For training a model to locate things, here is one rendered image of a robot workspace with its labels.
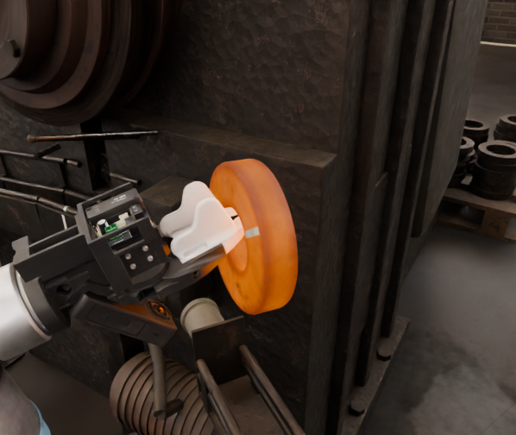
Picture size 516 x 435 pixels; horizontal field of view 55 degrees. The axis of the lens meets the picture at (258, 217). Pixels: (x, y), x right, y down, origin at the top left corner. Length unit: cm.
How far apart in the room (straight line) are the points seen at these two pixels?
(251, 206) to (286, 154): 34
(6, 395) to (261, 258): 26
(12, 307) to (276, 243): 22
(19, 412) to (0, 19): 52
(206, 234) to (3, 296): 17
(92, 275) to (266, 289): 15
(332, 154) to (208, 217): 37
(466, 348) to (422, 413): 33
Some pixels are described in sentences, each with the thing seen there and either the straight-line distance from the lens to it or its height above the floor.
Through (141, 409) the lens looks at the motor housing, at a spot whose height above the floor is 51.
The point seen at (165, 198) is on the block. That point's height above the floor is 80.
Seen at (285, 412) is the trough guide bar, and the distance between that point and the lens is 62.
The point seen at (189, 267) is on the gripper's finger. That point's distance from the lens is 44.
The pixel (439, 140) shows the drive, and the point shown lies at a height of 63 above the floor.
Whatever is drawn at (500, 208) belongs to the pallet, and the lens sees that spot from 234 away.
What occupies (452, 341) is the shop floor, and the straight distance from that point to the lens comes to 179.
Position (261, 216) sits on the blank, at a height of 96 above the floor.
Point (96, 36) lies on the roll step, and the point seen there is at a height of 104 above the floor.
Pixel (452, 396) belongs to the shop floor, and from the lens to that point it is 163.
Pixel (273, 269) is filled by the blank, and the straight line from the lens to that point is 43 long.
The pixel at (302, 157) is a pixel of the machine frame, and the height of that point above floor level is 87.
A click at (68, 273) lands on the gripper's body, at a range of 45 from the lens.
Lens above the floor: 117
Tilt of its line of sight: 30 degrees down
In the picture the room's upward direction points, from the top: straight up
